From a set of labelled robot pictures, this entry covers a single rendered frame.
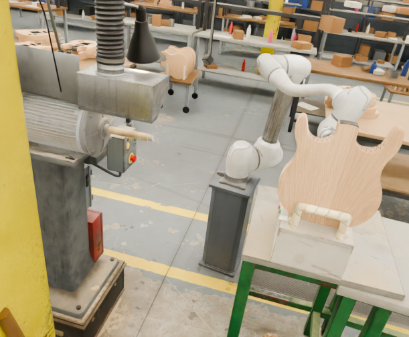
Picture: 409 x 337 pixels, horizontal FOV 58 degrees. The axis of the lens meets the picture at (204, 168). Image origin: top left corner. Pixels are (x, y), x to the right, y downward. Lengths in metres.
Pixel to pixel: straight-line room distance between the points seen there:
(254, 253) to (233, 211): 0.91
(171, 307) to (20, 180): 1.93
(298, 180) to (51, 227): 1.24
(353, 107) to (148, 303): 1.69
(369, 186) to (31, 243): 1.05
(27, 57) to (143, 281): 1.62
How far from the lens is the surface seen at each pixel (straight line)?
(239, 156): 2.27
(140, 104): 1.37
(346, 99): 1.70
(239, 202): 2.35
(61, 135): 1.65
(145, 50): 1.52
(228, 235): 2.52
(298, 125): 1.26
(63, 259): 2.10
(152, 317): 2.45
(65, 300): 2.19
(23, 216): 0.71
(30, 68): 1.67
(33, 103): 1.72
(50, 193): 1.87
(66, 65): 1.57
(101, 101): 1.44
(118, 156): 1.93
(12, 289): 0.76
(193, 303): 2.53
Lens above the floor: 1.92
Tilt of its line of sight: 29 degrees down
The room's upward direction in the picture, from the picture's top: 7 degrees clockwise
